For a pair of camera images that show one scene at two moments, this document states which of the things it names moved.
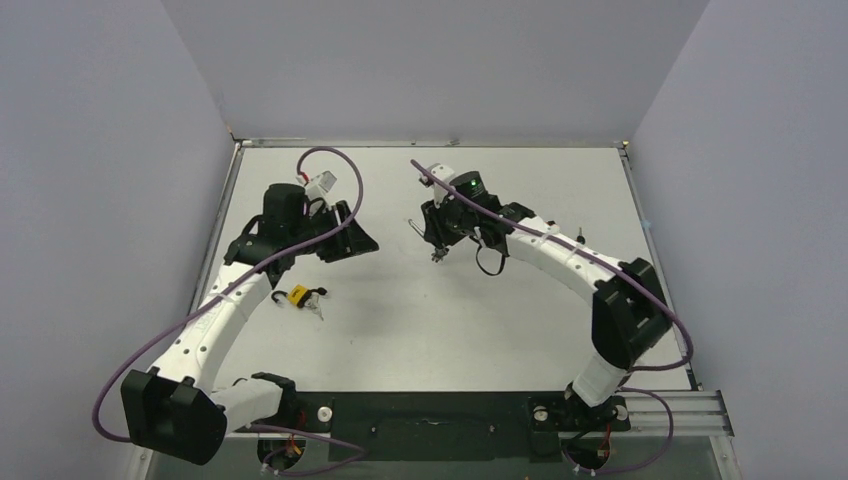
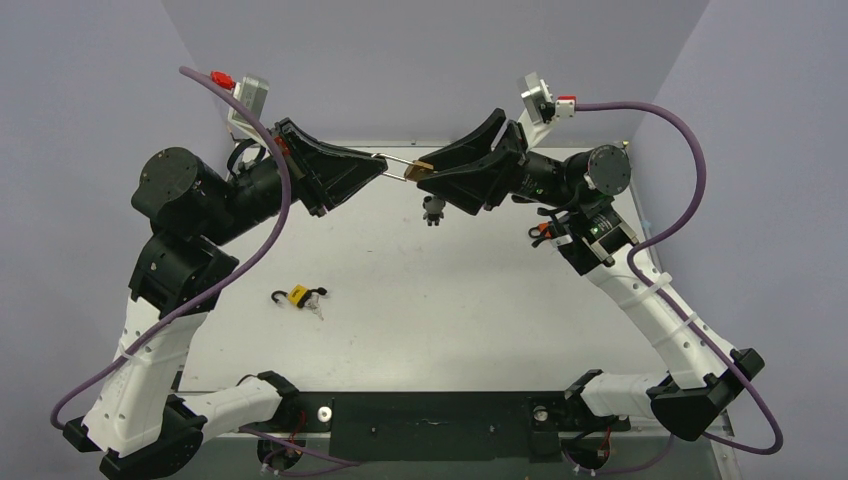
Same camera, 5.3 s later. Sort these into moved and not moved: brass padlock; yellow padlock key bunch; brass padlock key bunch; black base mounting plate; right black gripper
Moved: brass padlock; brass padlock key bunch; right black gripper
Not moved: yellow padlock key bunch; black base mounting plate
